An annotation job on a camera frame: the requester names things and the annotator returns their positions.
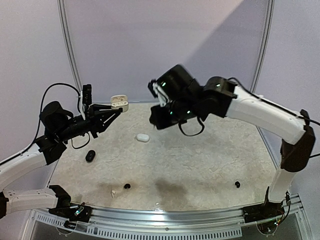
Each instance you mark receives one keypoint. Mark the black earbud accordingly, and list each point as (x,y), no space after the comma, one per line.
(127,186)
(237,184)

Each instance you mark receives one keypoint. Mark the black earbud right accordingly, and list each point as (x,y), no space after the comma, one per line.
(237,184)

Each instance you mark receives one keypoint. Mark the black oval charging case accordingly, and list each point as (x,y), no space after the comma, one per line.
(90,156)

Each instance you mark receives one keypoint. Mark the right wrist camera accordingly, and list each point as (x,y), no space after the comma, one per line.
(158,92)

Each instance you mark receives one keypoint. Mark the right aluminium frame post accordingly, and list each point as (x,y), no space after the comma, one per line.
(263,44)

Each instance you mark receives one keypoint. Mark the white square charging case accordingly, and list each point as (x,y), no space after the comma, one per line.
(119,102)

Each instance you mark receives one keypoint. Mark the white stem earbud left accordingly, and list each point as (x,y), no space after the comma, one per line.
(113,192)

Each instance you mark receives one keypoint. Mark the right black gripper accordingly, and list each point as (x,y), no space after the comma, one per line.
(155,117)

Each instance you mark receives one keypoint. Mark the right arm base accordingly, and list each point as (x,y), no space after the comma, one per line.
(264,211)

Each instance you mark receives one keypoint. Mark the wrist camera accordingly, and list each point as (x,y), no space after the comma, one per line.
(85,100)
(158,92)

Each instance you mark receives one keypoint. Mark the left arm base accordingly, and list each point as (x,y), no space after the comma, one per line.
(72,211)

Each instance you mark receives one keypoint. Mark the white oval charging case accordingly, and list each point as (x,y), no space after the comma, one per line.
(141,137)

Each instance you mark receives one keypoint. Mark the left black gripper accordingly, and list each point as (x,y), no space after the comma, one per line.
(94,119)

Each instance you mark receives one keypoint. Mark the aluminium front rail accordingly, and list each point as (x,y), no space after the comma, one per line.
(123,224)

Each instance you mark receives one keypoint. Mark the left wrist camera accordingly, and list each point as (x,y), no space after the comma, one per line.
(85,100)

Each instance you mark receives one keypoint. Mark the black earbud left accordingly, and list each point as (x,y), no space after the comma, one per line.
(127,186)

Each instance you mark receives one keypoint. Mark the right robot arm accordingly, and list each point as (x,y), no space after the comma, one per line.
(182,98)

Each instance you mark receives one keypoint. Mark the left aluminium frame post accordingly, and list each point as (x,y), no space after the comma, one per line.
(61,6)

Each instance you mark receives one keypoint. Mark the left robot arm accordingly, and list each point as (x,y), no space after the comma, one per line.
(60,126)

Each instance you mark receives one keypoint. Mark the aluminium frame post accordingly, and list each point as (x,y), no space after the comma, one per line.
(263,44)
(61,6)

